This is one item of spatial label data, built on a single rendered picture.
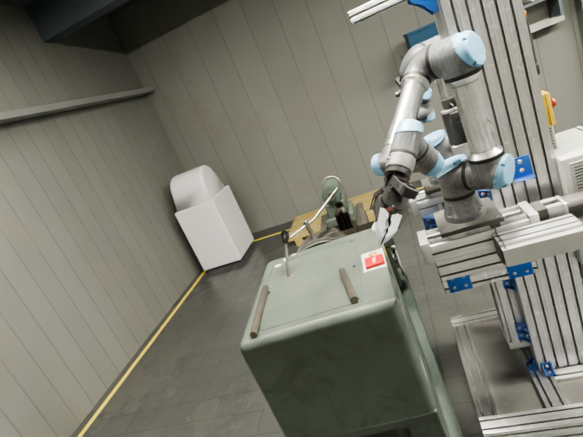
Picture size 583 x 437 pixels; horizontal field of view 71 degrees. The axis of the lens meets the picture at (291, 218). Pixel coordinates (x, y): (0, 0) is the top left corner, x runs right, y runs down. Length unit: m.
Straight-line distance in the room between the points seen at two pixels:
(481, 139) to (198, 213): 4.38
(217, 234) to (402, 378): 4.44
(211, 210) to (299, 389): 4.25
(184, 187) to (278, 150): 1.50
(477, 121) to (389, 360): 0.81
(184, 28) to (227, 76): 0.85
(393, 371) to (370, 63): 4.90
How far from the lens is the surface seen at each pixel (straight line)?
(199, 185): 5.42
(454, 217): 1.68
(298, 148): 6.03
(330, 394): 1.33
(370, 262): 1.35
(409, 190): 1.04
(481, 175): 1.56
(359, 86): 5.82
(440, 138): 2.09
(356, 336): 1.20
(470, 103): 1.50
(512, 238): 1.67
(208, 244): 5.61
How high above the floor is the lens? 1.86
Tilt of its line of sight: 17 degrees down
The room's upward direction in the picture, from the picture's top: 23 degrees counter-clockwise
